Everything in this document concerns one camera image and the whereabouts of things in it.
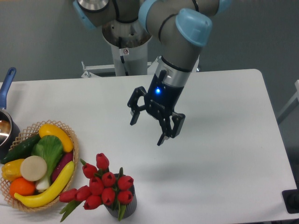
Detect dark grey ribbed vase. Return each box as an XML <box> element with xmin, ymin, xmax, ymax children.
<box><xmin>105</xmin><ymin>174</ymin><xmax>137</xmax><ymax>221</ymax></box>

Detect green cucumber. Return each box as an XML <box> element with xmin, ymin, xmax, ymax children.
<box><xmin>0</xmin><ymin>134</ymin><xmax>41</xmax><ymax>164</ymax></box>

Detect black device at table edge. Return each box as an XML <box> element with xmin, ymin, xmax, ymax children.
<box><xmin>282</xmin><ymin>189</ymin><xmax>299</xmax><ymax>214</ymax></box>

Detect blue handled saucepan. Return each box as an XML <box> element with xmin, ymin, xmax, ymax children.
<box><xmin>0</xmin><ymin>67</ymin><xmax>20</xmax><ymax>159</ymax></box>

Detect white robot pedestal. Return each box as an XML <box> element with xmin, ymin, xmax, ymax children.
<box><xmin>102</xmin><ymin>20</ymin><xmax>151</xmax><ymax>76</ymax></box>

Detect woven wicker basket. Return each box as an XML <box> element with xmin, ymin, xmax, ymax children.
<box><xmin>0</xmin><ymin>120</ymin><xmax>79</xmax><ymax>212</ymax></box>

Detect red tulip bouquet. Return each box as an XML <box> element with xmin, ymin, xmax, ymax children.
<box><xmin>59</xmin><ymin>153</ymin><xmax>134</xmax><ymax>222</ymax></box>

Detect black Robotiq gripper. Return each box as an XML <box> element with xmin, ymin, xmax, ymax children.
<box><xmin>127</xmin><ymin>73</ymin><xmax>185</xmax><ymax>146</ymax></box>

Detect green bok choy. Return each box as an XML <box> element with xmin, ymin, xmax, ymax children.
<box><xmin>31</xmin><ymin>135</ymin><xmax>63</xmax><ymax>192</ymax></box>

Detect white furniture leg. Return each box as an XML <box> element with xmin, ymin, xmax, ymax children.
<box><xmin>277</xmin><ymin>80</ymin><xmax>299</xmax><ymax>125</ymax></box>

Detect white metal base frame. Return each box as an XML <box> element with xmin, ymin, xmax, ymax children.
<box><xmin>81</xmin><ymin>56</ymin><xmax>200</xmax><ymax>82</ymax></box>

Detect purple sweet potato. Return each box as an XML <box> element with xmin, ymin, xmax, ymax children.
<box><xmin>51</xmin><ymin>152</ymin><xmax>73</xmax><ymax>183</ymax></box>

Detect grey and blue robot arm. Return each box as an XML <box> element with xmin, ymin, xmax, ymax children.
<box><xmin>73</xmin><ymin>0</ymin><xmax>231</xmax><ymax>144</ymax></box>

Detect beige round slice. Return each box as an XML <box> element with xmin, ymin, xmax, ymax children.
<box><xmin>20</xmin><ymin>155</ymin><xmax>47</xmax><ymax>182</ymax></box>

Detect yellow banana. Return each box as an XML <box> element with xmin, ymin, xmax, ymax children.
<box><xmin>14</xmin><ymin>161</ymin><xmax>75</xmax><ymax>208</ymax></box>

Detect yellow squash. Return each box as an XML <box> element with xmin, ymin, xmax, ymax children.
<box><xmin>39</xmin><ymin>124</ymin><xmax>74</xmax><ymax>153</ymax></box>

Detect yellow bell pepper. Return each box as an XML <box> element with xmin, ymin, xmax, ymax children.
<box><xmin>1</xmin><ymin>159</ymin><xmax>25</xmax><ymax>182</ymax></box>

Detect orange fruit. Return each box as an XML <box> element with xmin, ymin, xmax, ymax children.
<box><xmin>9</xmin><ymin>177</ymin><xmax>36</xmax><ymax>198</ymax></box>

